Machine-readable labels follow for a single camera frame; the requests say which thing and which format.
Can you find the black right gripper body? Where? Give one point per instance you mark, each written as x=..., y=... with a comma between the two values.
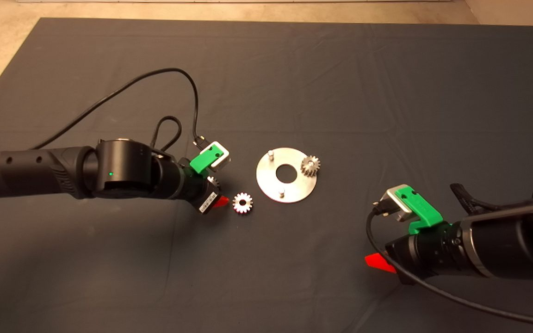
x=433, y=254

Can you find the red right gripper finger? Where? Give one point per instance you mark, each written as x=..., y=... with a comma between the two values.
x=380, y=263

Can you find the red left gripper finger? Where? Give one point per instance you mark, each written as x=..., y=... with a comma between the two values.
x=221, y=202

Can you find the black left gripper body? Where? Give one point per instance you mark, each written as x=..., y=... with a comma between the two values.
x=197, y=189

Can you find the small steel planetary gear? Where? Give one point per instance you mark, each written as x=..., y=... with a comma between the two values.
x=308, y=169
x=213, y=181
x=238, y=199

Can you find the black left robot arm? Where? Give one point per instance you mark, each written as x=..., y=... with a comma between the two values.
x=123, y=171

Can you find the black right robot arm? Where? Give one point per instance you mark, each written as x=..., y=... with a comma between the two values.
x=516, y=240

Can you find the round metal carrier plate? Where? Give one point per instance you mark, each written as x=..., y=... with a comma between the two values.
x=271, y=182

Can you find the dark grey table cloth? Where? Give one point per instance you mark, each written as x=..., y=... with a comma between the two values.
x=340, y=83

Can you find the green left camera mount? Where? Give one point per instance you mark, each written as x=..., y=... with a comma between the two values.
x=204, y=159

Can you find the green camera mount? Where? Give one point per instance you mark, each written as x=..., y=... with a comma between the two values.
x=421, y=208
x=204, y=159

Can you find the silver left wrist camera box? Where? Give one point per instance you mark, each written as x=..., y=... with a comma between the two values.
x=224, y=162

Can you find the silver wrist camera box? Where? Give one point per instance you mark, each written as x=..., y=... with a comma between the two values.
x=224, y=162
x=391, y=201

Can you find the green right camera mount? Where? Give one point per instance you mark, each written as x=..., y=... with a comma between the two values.
x=421, y=208

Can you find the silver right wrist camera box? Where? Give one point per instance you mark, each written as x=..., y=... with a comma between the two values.
x=391, y=201

